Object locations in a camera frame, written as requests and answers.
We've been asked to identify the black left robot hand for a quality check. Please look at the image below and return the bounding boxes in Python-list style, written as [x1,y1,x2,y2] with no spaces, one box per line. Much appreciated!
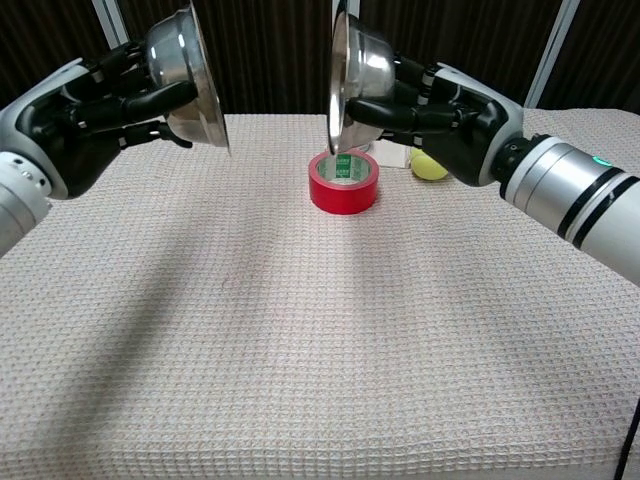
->
[0,42,199,201]

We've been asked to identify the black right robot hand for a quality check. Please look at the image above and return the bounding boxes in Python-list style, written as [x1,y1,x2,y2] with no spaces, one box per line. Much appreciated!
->
[346,52,525,189]

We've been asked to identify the stainless steel bowl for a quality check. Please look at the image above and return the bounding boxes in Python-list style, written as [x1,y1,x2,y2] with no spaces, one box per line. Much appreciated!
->
[143,0,231,156]
[327,0,401,155]

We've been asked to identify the yellow tennis ball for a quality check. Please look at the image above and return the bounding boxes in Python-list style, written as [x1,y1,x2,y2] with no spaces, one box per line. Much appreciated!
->
[410,148,450,181]

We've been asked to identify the white open box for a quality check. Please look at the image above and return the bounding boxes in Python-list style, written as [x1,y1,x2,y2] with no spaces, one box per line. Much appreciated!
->
[372,141,412,170]

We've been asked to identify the red tape roll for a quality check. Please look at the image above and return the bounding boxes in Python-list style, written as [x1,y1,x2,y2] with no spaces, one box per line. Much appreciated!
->
[307,149,381,217]

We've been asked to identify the beige waffle-weave tablecloth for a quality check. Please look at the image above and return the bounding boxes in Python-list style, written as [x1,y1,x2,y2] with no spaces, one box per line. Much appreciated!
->
[0,107,640,480]

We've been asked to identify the black cable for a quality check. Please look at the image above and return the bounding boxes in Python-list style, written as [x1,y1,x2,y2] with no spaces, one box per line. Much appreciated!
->
[613,394,640,480]

